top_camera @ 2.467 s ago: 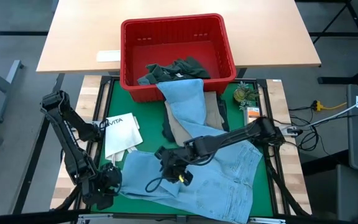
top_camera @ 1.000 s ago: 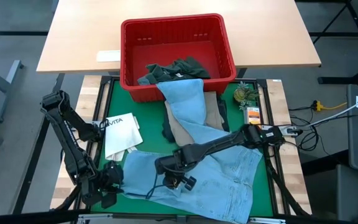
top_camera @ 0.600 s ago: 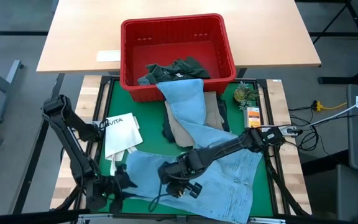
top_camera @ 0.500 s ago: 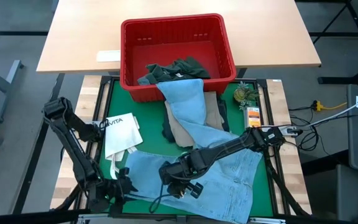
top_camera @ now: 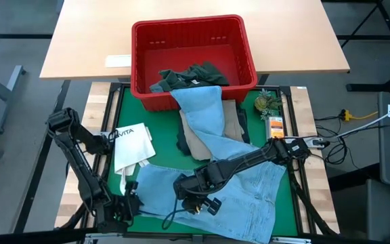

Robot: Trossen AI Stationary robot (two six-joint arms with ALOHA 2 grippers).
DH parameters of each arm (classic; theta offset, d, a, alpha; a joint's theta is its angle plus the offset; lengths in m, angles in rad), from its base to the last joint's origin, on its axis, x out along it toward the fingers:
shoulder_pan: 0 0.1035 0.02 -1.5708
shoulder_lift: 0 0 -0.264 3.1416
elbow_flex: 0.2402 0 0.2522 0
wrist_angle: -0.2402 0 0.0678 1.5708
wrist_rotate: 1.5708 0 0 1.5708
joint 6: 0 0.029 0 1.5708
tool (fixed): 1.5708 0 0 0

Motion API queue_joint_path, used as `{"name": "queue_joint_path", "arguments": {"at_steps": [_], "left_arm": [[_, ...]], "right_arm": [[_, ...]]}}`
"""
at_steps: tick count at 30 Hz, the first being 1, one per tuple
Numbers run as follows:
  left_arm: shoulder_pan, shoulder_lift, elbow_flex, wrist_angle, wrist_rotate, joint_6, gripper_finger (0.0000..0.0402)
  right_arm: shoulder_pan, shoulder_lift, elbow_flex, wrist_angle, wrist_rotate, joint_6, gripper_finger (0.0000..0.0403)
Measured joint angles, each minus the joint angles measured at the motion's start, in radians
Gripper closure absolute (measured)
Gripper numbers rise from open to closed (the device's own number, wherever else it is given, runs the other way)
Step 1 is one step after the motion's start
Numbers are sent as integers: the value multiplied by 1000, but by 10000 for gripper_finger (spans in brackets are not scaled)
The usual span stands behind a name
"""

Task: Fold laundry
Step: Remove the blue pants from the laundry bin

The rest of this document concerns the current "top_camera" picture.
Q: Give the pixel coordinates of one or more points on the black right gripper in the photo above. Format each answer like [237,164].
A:
[201,183]

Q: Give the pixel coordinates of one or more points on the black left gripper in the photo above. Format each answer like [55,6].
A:
[124,206]

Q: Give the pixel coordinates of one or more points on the beige garment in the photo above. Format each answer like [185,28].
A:
[198,145]

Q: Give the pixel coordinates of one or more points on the dark blue denim jeans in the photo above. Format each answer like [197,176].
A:
[181,142]

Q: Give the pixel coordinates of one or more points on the pale blue denim garment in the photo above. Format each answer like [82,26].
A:
[249,210]

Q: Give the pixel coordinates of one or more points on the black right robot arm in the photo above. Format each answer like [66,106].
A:
[256,156]

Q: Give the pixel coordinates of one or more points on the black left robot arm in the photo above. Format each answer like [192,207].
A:
[80,169]

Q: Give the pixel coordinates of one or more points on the red plastic laundry bin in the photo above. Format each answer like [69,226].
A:
[188,54]

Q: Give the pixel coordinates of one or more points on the small yellow tag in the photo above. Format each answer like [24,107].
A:
[197,209]

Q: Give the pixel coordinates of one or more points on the cream canvas tote bag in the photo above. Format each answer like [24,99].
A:
[134,145]

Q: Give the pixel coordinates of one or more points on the green table mat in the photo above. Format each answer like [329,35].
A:
[157,135]

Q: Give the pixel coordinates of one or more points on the black diagonal strut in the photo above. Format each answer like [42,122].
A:
[73,217]
[313,206]

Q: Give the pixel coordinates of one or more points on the orange and white card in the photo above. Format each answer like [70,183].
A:
[276,128]

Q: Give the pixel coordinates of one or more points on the small artificial potted plant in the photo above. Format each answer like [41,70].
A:
[266,101]

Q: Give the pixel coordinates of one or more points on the dark green garment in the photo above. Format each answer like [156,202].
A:
[195,76]

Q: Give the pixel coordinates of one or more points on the white paper label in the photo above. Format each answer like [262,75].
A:
[118,61]

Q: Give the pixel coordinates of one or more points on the black table leg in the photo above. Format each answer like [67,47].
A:
[263,79]

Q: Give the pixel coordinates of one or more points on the grey metal stand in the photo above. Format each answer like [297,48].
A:
[8,98]

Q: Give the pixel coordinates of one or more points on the light wood table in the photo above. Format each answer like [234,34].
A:
[86,40]

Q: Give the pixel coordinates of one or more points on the grey box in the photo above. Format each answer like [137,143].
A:
[364,210]

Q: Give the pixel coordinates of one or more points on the black metal stand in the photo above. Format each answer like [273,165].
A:
[378,87]

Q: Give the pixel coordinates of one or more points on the silver frame bracket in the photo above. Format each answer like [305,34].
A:
[97,239]
[291,240]

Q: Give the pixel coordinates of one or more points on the black aluminium table frame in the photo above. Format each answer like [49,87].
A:
[115,87]

